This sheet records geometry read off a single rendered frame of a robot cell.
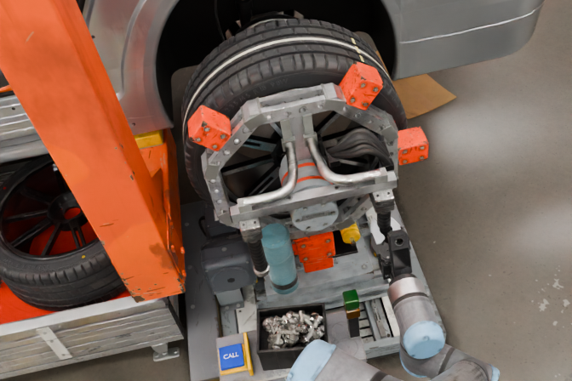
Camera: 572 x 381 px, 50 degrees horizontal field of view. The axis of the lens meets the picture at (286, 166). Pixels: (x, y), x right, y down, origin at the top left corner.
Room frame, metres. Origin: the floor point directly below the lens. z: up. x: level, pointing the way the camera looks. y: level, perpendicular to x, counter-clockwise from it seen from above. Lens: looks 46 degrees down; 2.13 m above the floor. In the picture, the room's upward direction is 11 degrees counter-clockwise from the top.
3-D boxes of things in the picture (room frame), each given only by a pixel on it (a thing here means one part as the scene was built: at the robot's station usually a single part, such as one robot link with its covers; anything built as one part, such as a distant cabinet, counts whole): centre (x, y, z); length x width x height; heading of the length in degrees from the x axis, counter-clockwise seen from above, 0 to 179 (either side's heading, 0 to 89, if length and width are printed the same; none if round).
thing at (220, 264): (1.46, 0.27, 0.26); 0.42 x 0.18 x 0.35; 2
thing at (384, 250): (0.86, -0.23, 0.80); 0.12 x 0.08 x 0.09; 2
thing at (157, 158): (1.51, 0.47, 0.69); 0.52 x 0.17 x 0.35; 2
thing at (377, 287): (1.37, -0.04, 0.13); 0.50 x 0.36 x 0.10; 92
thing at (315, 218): (1.13, -0.05, 0.85); 0.21 x 0.14 x 0.14; 2
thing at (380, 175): (1.09, -0.15, 1.03); 0.19 x 0.18 x 0.11; 2
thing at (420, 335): (0.69, -0.24, 0.81); 0.12 x 0.09 x 0.10; 2
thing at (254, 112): (1.20, -0.05, 0.85); 0.54 x 0.07 x 0.54; 92
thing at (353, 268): (1.37, -0.04, 0.32); 0.40 x 0.30 x 0.28; 92
